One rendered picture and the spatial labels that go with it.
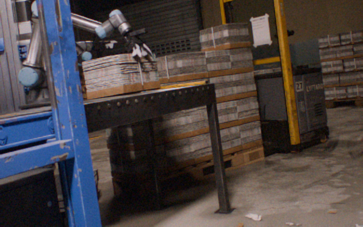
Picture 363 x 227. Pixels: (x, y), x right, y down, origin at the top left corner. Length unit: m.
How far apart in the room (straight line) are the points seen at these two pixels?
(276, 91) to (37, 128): 3.34
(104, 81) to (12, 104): 0.78
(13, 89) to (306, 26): 7.72
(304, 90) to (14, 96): 2.78
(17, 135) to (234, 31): 2.91
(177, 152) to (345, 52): 5.12
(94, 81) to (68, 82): 1.22
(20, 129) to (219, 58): 2.64
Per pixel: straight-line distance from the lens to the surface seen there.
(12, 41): 3.22
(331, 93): 8.28
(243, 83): 4.16
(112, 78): 2.62
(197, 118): 3.72
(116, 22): 2.77
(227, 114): 3.97
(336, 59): 8.22
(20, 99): 3.18
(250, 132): 4.20
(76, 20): 2.94
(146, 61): 2.79
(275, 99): 4.65
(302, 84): 4.60
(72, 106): 1.50
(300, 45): 10.05
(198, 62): 3.78
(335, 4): 9.92
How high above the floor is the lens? 0.84
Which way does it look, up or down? 3 degrees down
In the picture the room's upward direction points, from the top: 8 degrees counter-clockwise
